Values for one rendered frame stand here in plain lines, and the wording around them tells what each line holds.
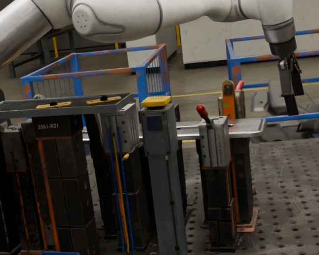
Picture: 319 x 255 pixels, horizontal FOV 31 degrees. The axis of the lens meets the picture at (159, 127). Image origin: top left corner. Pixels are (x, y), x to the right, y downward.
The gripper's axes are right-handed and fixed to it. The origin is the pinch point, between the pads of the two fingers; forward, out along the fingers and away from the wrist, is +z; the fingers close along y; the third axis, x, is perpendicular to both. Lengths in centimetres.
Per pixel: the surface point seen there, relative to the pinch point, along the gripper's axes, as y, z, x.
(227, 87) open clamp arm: -0.7, -8.3, 19.6
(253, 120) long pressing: -10.0, -0.3, 11.1
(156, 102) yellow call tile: -48, -27, 21
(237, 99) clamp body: -1.2, -3.8, 17.1
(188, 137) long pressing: -25.4, -5.1, 25.9
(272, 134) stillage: 200, 116, 66
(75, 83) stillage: 229, 62, 226
